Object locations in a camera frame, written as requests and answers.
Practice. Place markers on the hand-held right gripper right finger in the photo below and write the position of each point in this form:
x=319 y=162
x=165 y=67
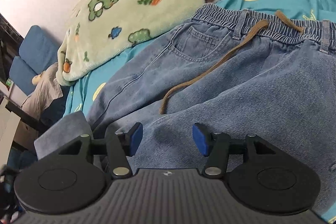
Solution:
x=200 y=138

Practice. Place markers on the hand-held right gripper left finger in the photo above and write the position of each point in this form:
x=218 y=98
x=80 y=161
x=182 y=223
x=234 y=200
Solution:
x=136 y=138

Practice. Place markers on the blue denim jeans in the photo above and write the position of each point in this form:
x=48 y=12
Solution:
x=236 y=82

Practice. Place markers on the white desk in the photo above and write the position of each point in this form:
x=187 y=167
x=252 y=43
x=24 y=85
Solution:
x=6 y=121

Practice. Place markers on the dark wooden chair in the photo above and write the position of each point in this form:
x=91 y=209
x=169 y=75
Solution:
x=23 y=115

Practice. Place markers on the grey pillow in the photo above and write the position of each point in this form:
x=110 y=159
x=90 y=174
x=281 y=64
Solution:
x=44 y=95

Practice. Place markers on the small green box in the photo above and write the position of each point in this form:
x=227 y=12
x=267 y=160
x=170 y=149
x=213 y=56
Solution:
x=9 y=81

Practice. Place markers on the yellow plush toy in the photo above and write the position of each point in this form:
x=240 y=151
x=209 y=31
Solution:
x=38 y=78

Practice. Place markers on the green printed fleece blanket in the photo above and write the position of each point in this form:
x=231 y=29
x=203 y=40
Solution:
x=131 y=16

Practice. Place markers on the blue quilted folding cushion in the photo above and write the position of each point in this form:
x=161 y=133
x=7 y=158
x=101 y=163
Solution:
x=36 y=50

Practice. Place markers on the dark window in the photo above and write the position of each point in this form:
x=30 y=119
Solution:
x=8 y=50

